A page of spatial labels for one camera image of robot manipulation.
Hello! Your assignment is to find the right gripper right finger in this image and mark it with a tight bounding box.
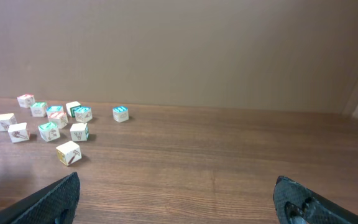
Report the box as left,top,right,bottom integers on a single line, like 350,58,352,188
273,175,358,224

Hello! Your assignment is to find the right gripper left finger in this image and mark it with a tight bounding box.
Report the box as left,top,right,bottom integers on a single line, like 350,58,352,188
0,172,80,224

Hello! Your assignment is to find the green N letter block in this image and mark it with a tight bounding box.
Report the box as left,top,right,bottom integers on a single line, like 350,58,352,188
38,122,60,142

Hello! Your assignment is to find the white picture block yellow side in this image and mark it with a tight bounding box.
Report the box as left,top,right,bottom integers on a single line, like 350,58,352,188
70,123,89,141

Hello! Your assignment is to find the white block blue side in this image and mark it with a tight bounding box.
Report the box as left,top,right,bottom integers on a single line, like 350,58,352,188
8,123,30,143

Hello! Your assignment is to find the red I letter block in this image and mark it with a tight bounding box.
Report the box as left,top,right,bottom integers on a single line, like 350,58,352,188
48,112,68,129

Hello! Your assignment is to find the blue D letter block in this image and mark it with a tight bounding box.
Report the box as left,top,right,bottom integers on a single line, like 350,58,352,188
75,106,93,123

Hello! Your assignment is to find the green Z letter block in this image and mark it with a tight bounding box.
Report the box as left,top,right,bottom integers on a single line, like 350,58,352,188
30,102,48,117

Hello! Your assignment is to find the white and green block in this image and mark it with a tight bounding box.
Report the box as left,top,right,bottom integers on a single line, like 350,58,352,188
66,101,81,118

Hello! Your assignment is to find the yellow top block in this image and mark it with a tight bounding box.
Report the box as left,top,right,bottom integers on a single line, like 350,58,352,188
0,113,17,132

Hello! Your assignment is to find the red Y letter block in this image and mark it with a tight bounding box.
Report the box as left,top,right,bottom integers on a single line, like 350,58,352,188
17,94,35,108

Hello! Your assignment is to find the blue picture block far right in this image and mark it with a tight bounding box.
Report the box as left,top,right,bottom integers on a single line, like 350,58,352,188
112,106,129,123

